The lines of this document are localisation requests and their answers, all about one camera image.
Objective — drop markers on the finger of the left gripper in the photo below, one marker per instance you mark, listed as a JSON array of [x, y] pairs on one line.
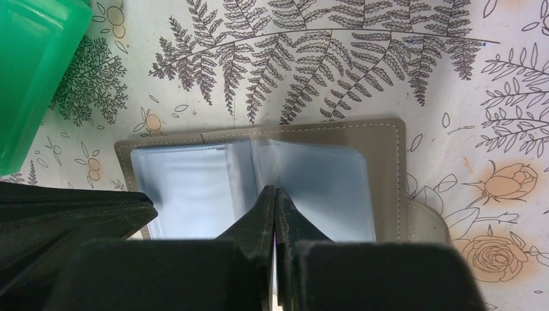
[[42, 227]]

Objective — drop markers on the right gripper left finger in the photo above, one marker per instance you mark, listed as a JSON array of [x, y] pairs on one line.
[[229, 272]]

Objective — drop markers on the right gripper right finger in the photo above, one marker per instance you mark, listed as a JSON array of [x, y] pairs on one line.
[[316, 273]]

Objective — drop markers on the grey leather card holder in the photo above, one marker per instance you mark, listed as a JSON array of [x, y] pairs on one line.
[[347, 178]]

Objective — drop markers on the green plastic bin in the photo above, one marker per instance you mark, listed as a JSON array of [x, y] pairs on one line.
[[38, 41]]

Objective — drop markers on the floral table mat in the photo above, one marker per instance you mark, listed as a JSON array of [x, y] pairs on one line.
[[468, 78]]

